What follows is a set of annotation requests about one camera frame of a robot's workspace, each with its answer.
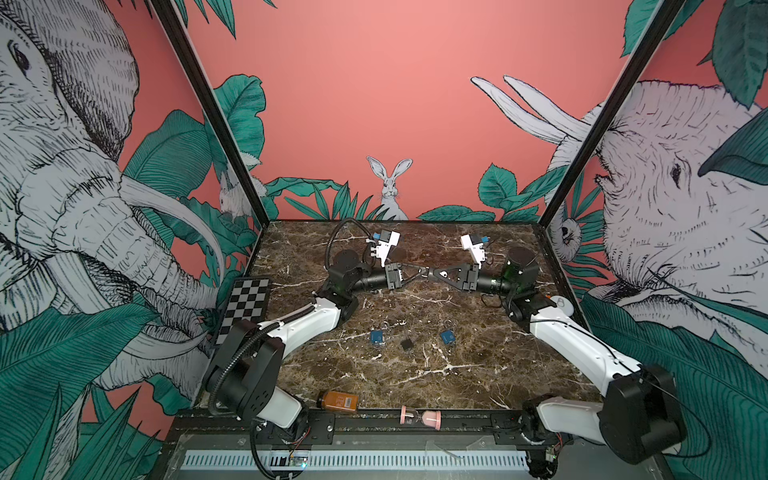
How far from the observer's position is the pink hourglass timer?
2.44 ft

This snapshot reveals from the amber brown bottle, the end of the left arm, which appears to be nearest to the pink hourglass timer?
the amber brown bottle

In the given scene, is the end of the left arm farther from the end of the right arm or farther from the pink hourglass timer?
the pink hourglass timer

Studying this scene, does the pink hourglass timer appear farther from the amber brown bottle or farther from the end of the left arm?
the end of the left arm
